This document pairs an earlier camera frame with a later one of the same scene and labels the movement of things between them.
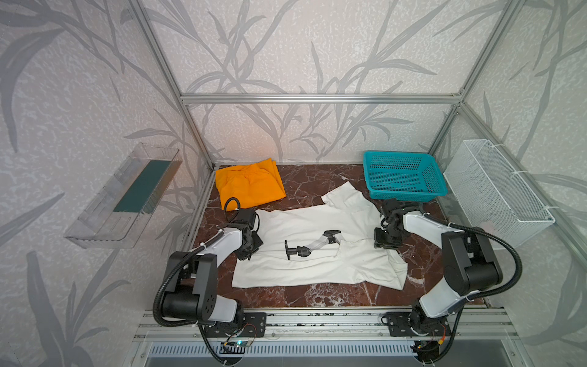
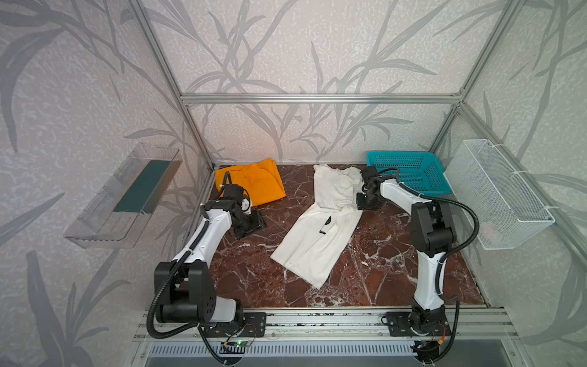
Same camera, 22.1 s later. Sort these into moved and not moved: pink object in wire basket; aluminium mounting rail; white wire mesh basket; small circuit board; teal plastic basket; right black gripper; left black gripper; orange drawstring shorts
Moved: right black gripper; left black gripper
Not moved: orange drawstring shorts; small circuit board; white wire mesh basket; aluminium mounting rail; teal plastic basket; pink object in wire basket
